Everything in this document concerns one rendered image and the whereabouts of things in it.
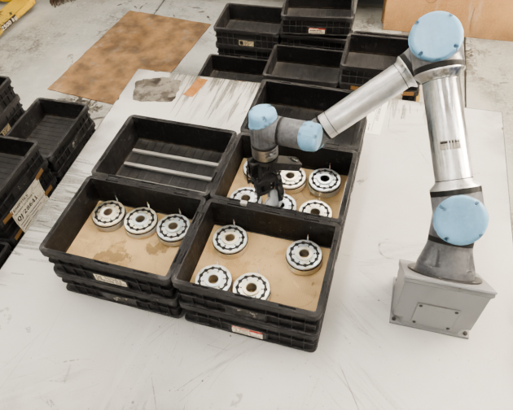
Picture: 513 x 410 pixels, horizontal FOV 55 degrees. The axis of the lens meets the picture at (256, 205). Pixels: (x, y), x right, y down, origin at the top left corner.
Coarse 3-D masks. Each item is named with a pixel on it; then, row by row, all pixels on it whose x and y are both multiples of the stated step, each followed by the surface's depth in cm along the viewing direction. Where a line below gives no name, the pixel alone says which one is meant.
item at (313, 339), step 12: (192, 312) 141; (204, 312) 136; (216, 312) 134; (324, 312) 144; (204, 324) 143; (216, 324) 142; (228, 324) 138; (240, 324) 138; (252, 324) 133; (264, 324) 131; (264, 336) 138; (276, 336) 137; (288, 336) 135; (300, 336) 130; (312, 336) 128; (300, 348) 137; (312, 348) 137
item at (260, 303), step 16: (240, 208) 143; (256, 208) 142; (320, 224) 138; (336, 224) 137; (192, 240) 136; (336, 240) 134; (176, 272) 130; (192, 288) 127; (208, 288) 126; (256, 304) 123; (272, 304) 122; (320, 304) 122
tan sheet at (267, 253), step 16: (208, 240) 148; (256, 240) 147; (272, 240) 147; (288, 240) 147; (208, 256) 144; (240, 256) 144; (256, 256) 144; (272, 256) 143; (304, 256) 143; (240, 272) 140; (256, 272) 140; (272, 272) 140; (288, 272) 140; (320, 272) 139; (272, 288) 137; (288, 288) 136; (304, 288) 136; (320, 288) 136; (288, 304) 133; (304, 304) 133
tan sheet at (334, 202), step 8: (240, 168) 167; (304, 168) 165; (240, 176) 165; (344, 176) 162; (232, 184) 162; (240, 184) 162; (248, 184) 162; (344, 184) 160; (232, 192) 160; (304, 192) 159; (264, 200) 157; (296, 200) 157; (304, 200) 156; (320, 200) 156; (328, 200) 156; (336, 200) 156; (336, 208) 154; (336, 216) 152
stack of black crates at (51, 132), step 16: (32, 112) 251; (48, 112) 260; (64, 112) 257; (80, 112) 245; (16, 128) 242; (32, 128) 253; (48, 128) 255; (64, 128) 254; (80, 128) 247; (48, 144) 247; (64, 144) 237; (80, 144) 248; (48, 160) 227; (64, 160) 238
